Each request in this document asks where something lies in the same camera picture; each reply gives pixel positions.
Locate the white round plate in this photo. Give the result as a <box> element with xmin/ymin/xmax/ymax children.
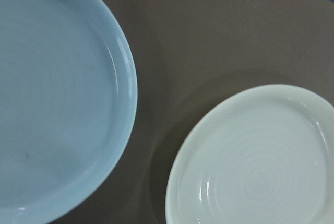
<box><xmin>164</xmin><ymin>84</ymin><xmax>334</xmax><ymax>224</ymax></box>

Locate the light blue round plate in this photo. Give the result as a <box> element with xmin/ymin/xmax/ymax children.
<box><xmin>0</xmin><ymin>0</ymin><xmax>138</xmax><ymax>224</ymax></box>

